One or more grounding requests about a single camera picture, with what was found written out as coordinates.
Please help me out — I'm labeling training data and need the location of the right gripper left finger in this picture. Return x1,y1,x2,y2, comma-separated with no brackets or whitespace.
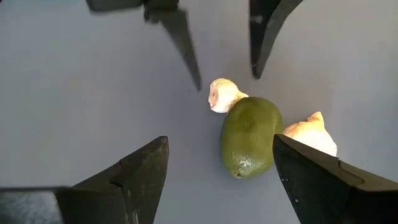
0,135,170,224

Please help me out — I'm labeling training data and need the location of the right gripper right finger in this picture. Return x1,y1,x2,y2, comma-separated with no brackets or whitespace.
272,133,398,224

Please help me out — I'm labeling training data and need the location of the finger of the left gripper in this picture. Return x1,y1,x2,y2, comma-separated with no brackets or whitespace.
142,7,203,92
248,0,304,80

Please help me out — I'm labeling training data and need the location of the white garlic bulb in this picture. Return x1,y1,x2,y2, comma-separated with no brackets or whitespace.
282,111,338,158
208,77,250,114

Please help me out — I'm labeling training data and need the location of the green lime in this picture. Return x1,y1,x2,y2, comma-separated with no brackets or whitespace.
220,96,285,180

